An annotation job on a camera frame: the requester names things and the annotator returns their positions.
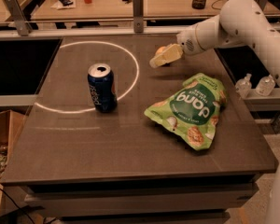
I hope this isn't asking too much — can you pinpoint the cardboard box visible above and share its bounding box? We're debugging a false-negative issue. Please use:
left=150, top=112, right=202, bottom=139
left=0, top=110, right=25, bottom=178

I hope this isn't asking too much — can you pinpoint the orange fruit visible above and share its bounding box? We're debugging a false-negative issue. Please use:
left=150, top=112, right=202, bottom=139
left=156, top=47, right=166, bottom=55

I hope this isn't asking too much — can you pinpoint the clear plastic bottle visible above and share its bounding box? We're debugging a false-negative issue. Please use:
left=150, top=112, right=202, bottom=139
left=235, top=74, right=252, bottom=98
left=256, top=75, right=275, bottom=96

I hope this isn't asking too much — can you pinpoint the black mesh pen cup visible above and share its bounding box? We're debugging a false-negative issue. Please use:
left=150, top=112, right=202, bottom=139
left=192, top=0, right=207, bottom=9

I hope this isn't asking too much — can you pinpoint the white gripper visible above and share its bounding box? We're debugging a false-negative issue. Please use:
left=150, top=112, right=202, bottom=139
left=149, top=25, right=204, bottom=68

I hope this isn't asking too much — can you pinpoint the blue pepsi soda can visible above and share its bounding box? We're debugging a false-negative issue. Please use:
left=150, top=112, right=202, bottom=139
left=88, top=63, right=118, bottom=113

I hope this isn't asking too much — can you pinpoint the left metal rail bracket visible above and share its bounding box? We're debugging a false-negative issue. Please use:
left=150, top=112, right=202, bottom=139
left=4, top=0, right=32, bottom=36

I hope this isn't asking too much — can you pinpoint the green dang chips bag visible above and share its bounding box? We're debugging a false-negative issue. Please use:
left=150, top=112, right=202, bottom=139
left=144, top=73, right=227, bottom=151

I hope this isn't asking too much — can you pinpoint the black cable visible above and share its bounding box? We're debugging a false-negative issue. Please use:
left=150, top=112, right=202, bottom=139
left=0, top=182, right=36, bottom=224

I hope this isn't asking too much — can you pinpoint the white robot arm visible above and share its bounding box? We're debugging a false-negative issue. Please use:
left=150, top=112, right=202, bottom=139
left=149, top=0, right=280, bottom=87

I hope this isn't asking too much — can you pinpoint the middle metal rail bracket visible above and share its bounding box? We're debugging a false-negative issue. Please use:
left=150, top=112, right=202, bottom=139
left=133, top=0, right=144, bottom=33

